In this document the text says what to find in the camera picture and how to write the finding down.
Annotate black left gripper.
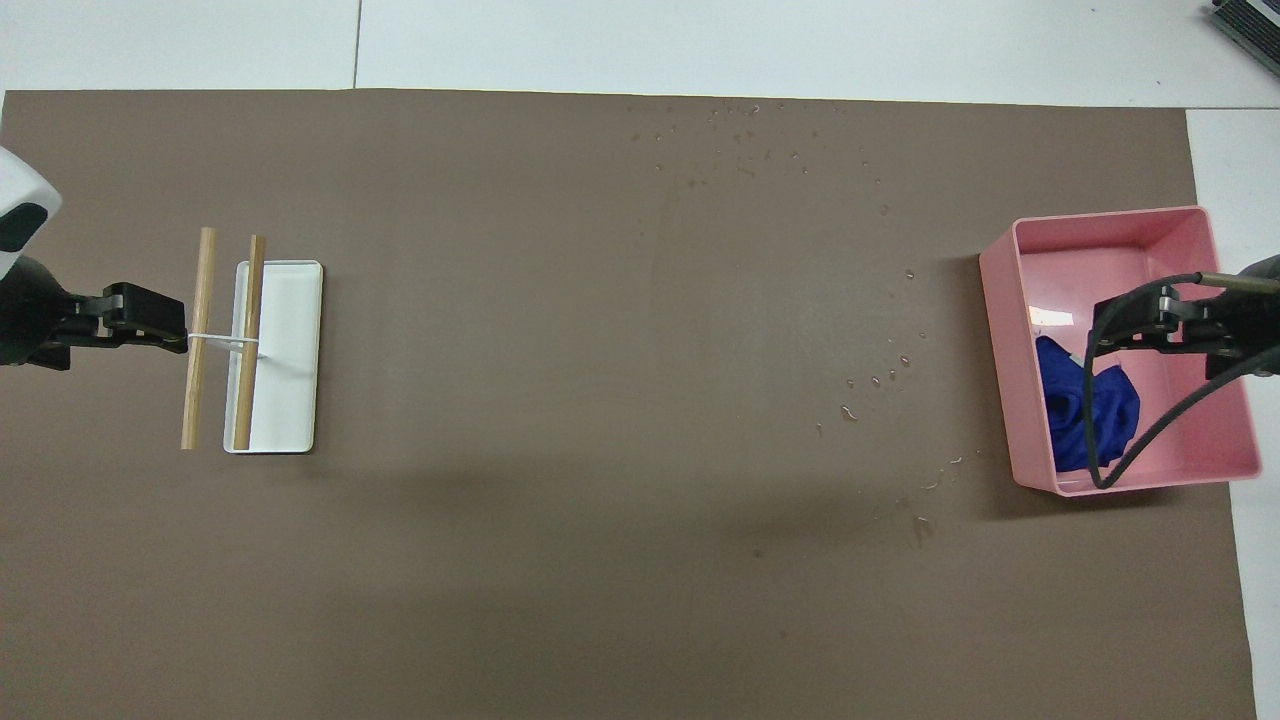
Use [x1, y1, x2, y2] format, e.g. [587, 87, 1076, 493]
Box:
[0, 258, 189, 371]

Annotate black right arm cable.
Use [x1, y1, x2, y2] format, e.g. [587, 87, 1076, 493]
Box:
[1083, 270, 1280, 492]

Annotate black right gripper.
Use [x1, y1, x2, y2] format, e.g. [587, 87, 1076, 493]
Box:
[1090, 255, 1280, 379]

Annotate blue cloth towel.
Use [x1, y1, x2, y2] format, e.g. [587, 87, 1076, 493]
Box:
[1035, 335, 1141, 474]

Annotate white towel rack base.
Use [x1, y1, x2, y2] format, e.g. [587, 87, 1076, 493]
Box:
[224, 260, 324, 455]

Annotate brown table mat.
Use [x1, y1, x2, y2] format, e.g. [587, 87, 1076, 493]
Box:
[0, 88, 1259, 720]

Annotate pink plastic bin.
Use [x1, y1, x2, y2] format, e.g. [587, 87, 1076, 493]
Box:
[979, 206, 1263, 498]

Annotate wooden rack rod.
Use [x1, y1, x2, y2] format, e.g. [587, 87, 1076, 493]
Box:
[181, 227, 218, 451]
[233, 235, 267, 451]

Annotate spilled water droplets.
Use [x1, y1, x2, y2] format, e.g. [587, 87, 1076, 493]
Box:
[630, 100, 966, 546]

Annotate grey ribbed device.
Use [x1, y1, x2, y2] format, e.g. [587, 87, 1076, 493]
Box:
[1205, 0, 1280, 79]

